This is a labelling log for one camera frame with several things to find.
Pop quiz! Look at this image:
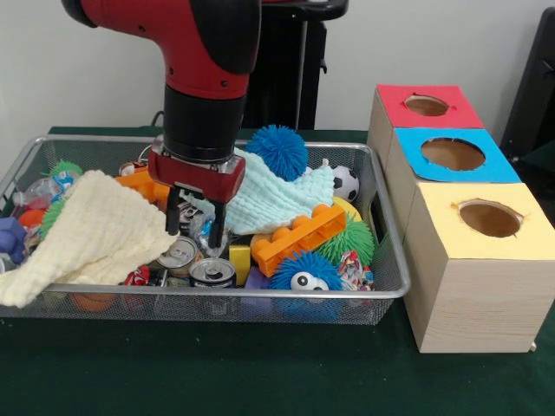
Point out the plain blue spiky ball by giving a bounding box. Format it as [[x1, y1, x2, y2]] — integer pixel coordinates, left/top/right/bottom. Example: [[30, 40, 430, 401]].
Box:
[[245, 124, 309, 181]]

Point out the black drink can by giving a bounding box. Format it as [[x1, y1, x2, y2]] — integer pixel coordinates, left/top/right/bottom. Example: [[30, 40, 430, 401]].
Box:
[[189, 257, 237, 289]]

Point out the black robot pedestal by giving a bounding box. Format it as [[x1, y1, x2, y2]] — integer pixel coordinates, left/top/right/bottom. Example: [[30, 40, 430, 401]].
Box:
[[243, 0, 349, 131]]

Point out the dark green table cloth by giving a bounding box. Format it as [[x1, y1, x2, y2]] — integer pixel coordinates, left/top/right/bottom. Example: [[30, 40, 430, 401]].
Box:
[[0, 126, 555, 416]]

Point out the large green spiky ball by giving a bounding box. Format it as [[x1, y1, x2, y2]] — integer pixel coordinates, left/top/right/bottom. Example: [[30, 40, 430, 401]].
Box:
[[314, 208, 377, 266]]

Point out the pale blue waffle cloth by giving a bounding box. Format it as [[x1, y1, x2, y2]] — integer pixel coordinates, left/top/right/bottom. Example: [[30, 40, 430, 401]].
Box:
[[186, 147, 335, 237]]

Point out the small soccer ball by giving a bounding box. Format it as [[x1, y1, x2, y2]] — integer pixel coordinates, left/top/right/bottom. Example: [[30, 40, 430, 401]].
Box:
[[332, 166, 360, 203]]

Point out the blue spiky ball with eyes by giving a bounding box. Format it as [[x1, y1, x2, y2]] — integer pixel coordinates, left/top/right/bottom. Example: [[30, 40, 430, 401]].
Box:
[[270, 251, 344, 322]]

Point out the shallow clear mesh bin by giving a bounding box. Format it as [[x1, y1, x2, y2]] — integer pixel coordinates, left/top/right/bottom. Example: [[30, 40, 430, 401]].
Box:
[[0, 134, 412, 326]]

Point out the orange toy brick with studs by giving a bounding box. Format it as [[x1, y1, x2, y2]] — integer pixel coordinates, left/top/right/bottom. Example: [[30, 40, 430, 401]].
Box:
[[116, 166, 171, 207]]

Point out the crushed clear plastic bottle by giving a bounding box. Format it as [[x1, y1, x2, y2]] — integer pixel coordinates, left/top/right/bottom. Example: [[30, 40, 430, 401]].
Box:
[[180, 206, 232, 258]]

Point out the long orange toy brick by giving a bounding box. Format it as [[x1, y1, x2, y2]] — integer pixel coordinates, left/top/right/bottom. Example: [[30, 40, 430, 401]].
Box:
[[251, 204, 348, 276]]

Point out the cream yellow knitted cloth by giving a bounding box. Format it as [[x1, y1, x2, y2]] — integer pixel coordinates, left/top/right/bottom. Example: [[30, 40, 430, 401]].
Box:
[[0, 170, 180, 308]]

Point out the silver drink can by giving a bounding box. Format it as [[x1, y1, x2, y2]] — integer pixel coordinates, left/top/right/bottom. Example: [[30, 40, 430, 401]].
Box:
[[158, 237, 200, 278]]

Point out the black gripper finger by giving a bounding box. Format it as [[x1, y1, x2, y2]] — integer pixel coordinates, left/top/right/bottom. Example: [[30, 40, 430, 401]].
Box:
[[208, 199, 228, 254], [166, 184, 181, 237]]

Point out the black upright panel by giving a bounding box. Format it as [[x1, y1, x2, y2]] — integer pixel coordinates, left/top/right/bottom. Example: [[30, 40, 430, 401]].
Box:
[[503, 7, 555, 161]]

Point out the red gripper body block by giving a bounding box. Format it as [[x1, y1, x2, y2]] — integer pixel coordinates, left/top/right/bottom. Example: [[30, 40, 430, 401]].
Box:
[[147, 143, 246, 202]]

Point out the wooden box with three holes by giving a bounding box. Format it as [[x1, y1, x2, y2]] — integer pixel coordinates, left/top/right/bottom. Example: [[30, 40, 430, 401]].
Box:
[[367, 84, 555, 354]]

